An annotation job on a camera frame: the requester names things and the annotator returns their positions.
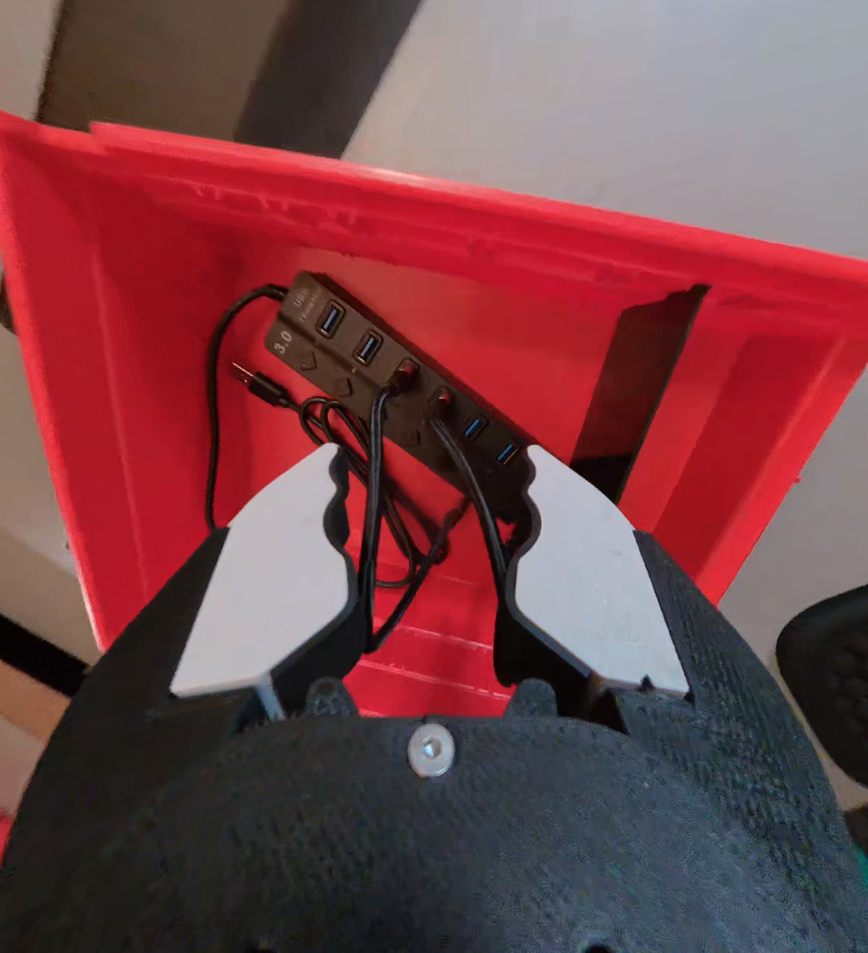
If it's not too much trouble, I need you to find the black divider of red bin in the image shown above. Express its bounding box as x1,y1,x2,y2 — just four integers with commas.
569,283,712,505

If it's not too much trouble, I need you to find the small red plastic bin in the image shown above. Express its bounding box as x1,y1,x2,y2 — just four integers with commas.
0,104,868,721

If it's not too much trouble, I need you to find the black multi-port usb hub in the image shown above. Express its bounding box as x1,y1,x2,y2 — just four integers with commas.
265,270,540,524

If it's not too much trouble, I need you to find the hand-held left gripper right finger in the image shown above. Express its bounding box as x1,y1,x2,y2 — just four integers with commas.
504,445,691,701

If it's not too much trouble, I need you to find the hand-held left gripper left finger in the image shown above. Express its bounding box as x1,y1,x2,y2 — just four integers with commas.
169,443,368,701

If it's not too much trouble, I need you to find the black wrist rest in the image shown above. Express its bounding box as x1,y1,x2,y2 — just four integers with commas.
775,571,868,799

